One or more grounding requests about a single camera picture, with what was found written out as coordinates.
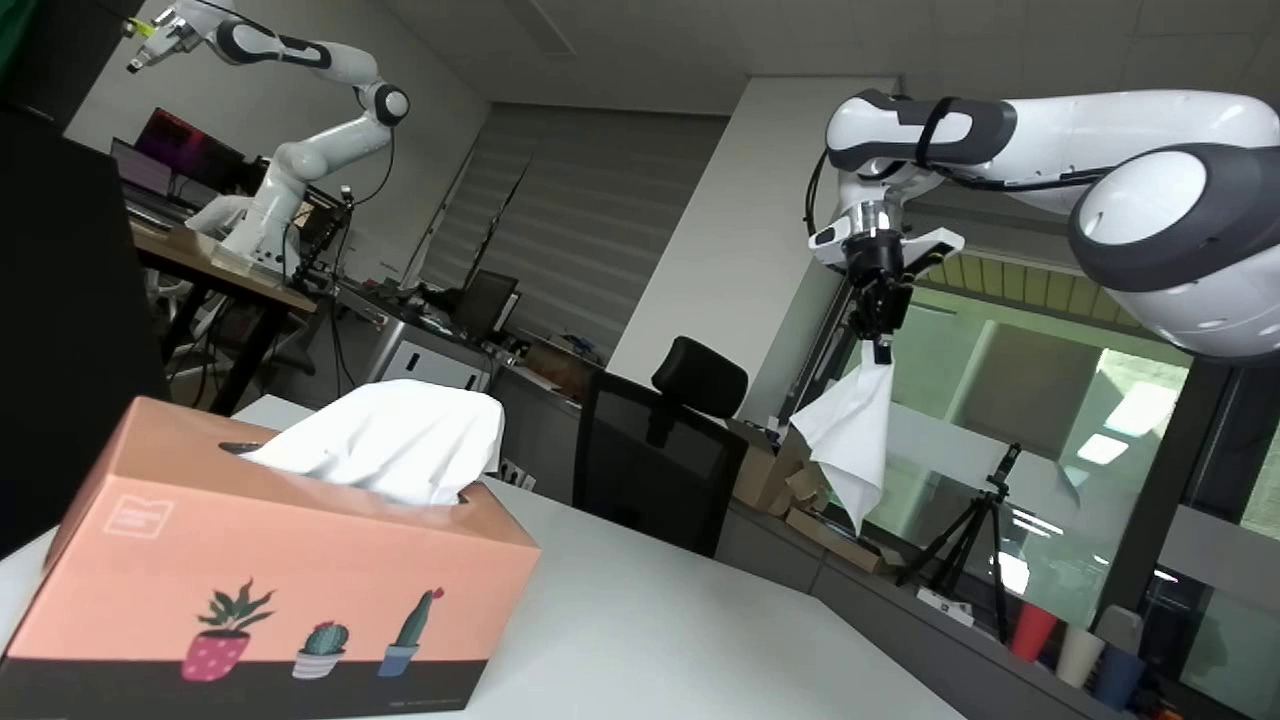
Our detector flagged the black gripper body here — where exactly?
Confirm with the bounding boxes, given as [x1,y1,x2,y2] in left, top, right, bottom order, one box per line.
[846,236,911,337]

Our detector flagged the white tissue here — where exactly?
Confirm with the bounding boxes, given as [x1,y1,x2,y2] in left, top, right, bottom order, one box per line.
[248,380,505,507]
[792,362,892,527]

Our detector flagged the white main robot arm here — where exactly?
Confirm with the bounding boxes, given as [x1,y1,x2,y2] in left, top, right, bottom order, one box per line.
[807,89,1280,361]

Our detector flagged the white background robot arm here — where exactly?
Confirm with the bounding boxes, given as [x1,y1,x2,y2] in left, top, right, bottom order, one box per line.
[125,0,412,274]

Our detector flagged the orange tissue box with cacti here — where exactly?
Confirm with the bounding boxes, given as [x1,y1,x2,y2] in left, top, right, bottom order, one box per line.
[0,398,540,720]

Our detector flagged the cardboard boxes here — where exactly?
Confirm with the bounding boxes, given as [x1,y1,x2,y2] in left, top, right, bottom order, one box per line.
[731,434,885,571]

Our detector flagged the black computer monitor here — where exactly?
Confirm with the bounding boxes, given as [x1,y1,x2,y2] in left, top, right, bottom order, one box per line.
[573,368,746,557]

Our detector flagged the red cup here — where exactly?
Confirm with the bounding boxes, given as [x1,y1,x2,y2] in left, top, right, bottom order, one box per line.
[1007,605,1059,664]

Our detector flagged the white cup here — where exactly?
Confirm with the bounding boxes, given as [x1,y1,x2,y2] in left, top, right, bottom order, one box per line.
[1057,626,1102,688]

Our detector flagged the blue cup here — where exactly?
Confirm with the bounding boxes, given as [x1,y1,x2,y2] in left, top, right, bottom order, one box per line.
[1090,648,1142,707]

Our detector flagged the wooden background desk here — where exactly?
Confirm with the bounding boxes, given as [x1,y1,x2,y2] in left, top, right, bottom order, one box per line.
[125,217,322,420]

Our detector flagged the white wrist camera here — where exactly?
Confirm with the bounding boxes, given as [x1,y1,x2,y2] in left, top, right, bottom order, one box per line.
[807,221,965,269]

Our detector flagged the black camera tripod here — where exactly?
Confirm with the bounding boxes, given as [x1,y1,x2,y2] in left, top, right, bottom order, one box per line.
[897,442,1018,636]

